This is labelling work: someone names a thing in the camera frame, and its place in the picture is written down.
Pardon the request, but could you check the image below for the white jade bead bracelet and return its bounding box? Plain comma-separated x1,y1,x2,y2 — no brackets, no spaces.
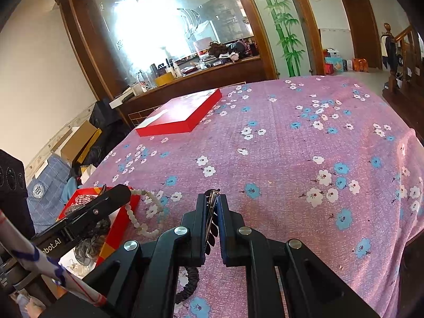
124,189,168,239

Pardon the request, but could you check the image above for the black metal hair clip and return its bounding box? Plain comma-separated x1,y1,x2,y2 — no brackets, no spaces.
205,189,220,255

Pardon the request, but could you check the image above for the red tray with white lining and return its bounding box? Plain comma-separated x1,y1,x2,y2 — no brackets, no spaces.
60,195,140,279

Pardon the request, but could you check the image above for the blue plaid bag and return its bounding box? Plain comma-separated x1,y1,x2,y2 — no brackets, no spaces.
27,154,78,233

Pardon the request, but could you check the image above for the cardboard box on floor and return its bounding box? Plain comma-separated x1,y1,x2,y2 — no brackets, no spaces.
60,121,102,165

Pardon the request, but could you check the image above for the pink floral bedspread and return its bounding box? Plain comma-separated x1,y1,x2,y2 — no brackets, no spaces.
86,76,423,317

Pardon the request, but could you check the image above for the wooden dresser counter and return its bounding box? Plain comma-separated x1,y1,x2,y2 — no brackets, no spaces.
118,56,267,128

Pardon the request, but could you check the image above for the red flat box lid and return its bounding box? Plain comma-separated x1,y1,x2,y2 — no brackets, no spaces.
135,88,222,137

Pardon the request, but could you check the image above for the large wood framed mirror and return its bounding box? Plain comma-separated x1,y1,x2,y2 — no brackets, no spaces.
56,0,277,100

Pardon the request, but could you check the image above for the wooden stair railing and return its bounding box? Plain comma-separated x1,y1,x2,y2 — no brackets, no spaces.
382,23,423,139

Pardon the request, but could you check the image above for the brown wooden door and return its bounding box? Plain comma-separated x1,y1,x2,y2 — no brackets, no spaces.
341,0,382,70

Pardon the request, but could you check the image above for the bamboo painted glass panel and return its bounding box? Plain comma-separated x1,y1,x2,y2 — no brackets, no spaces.
253,0,324,78

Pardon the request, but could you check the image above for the black coil hair tie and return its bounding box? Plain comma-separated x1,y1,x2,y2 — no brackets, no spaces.
173,266,201,305

